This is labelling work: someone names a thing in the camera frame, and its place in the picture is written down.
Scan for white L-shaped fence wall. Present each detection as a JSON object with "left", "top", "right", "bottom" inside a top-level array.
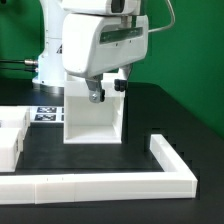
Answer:
[{"left": 0, "top": 134, "right": 198, "bottom": 205}]

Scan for black cable with metal plug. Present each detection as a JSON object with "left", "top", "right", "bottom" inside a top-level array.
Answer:
[{"left": 0, "top": 58, "right": 40, "bottom": 73}]

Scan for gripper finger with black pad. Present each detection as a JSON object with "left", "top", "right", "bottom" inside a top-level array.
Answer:
[
  {"left": 86, "top": 75, "right": 105, "bottom": 103},
  {"left": 114, "top": 65, "right": 132, "bottom": 92}
]

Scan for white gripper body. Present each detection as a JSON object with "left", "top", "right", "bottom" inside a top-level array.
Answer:
[{"left": 62, "top": 14, "right": 148, "bottom": 78}]

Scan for fiducial marker sheet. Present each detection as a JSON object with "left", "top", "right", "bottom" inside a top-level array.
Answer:
[{"left": 30, "top": 106, "right": 64, "bottom": 123}]

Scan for white drawer cabinet box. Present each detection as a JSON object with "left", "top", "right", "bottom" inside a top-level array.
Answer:
[{"left": 63, "top": 73, "right": 125, "bottom": 144}]

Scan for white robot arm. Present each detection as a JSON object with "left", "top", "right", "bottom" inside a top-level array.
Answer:
[{"left": 33, "top": 0, "right": 149, "bottom": 103}]

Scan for white drawer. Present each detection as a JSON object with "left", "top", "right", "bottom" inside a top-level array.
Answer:
[
  {"left": 0, "top": 128, "right": 23, "bottom": 172},
  {"left": 0, "top": 106, "right": 30, "bottom": 136}
]

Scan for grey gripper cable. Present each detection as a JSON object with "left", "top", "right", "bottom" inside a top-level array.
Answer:
[{"left": 147, "top": 0, "right": 176, "bottom": 34}]

